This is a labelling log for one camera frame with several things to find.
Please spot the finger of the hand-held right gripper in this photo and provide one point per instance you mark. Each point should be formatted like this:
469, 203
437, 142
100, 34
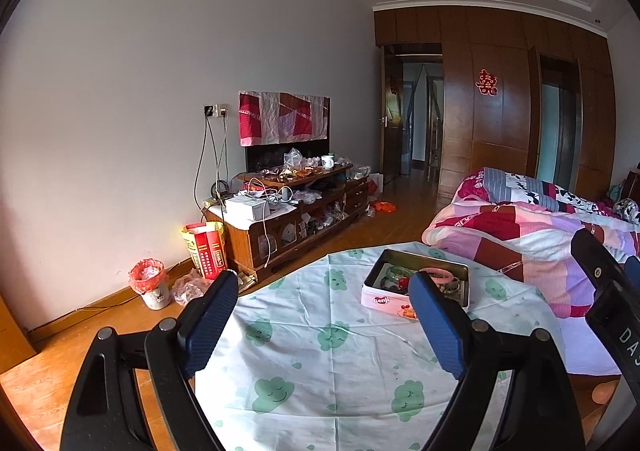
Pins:
633, 268

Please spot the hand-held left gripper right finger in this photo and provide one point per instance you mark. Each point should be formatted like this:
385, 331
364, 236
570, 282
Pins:
440, 331

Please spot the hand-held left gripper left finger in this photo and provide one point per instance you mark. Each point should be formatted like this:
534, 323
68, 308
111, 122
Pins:
210, 326

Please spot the coral pink bangle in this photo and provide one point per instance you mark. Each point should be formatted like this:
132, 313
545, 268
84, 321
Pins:
445, 272

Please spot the pink tin box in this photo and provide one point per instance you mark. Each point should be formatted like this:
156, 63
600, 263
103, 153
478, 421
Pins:
380, 298

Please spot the person's right hand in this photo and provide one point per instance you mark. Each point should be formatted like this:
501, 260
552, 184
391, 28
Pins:
605, 391

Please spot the white bed sheet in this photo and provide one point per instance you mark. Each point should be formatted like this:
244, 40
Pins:
585, 346

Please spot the small red orange packet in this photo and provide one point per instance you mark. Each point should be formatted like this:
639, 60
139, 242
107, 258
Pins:
407, 313

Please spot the clear plastic bag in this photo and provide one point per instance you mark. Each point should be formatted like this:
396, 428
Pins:
190, 288
295, 158

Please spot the pale jade bangle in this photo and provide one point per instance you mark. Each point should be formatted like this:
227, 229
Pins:
452, 289

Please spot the black white patterned cloth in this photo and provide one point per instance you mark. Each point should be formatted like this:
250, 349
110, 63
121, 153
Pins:
627, 211

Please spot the white trash bin red liner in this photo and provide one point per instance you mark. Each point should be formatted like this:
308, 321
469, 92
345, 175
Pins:
152, 293

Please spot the red carton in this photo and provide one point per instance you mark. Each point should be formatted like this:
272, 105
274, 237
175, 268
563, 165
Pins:
210, 256

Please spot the green bangle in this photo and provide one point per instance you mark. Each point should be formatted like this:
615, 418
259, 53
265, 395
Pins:
395, 271

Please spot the yellow printed bag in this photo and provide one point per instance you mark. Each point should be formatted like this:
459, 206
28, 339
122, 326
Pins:
189, 241

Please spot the pink patchwork quilt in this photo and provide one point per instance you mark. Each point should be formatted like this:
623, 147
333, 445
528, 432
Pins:
525, 241

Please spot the wooden tv cabinet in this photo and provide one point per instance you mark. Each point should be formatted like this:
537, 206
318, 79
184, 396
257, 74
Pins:
280, 231

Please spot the white green printed tablecloth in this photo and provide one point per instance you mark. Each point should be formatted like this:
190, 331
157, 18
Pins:
320, 381

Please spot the white cardboard box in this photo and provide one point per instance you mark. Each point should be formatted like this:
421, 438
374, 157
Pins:
247, 208

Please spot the orange cloth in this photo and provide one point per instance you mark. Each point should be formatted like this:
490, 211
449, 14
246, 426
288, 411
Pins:
385, 206

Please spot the white red paper bag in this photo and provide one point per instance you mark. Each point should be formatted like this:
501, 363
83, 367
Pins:
375, 183

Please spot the black television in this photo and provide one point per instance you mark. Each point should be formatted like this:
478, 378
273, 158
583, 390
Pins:
265, 158

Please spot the brown wooden door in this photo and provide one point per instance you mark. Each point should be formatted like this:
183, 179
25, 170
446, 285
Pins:
392, 146

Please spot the wooden furniture panel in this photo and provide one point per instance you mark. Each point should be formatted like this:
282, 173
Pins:
12, 336

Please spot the brown wooden wardrobe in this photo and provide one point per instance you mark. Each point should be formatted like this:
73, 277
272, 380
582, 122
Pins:
490, 131

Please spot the white mug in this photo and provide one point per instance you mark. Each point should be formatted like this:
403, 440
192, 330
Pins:
327, 162

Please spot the red white cloth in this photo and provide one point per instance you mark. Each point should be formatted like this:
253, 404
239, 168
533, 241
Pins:
280, 118

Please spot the wall socket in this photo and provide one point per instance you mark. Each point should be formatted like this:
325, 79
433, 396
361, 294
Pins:
215, 111

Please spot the red paper wall decoration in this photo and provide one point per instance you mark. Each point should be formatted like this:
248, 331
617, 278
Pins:
486, 83

